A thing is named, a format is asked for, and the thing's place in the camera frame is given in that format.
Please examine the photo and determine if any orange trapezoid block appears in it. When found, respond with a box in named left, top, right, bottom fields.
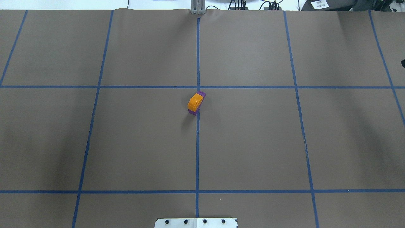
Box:
left=187, top=93, right=204, bottom=112

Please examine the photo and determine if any purple trapezoid block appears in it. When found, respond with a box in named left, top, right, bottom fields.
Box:
left=188, top=91, right=206, bottom=116

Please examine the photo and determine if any white table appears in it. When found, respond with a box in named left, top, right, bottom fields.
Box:
left=0, top=0, right=405, bottom=11

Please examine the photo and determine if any aluminium frame post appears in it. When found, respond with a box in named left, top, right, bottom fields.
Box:
left=190, top=0, right=206, bottom=15

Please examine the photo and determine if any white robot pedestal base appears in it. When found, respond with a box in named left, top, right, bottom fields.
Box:
left=154, top=217, right=238, bottom=228

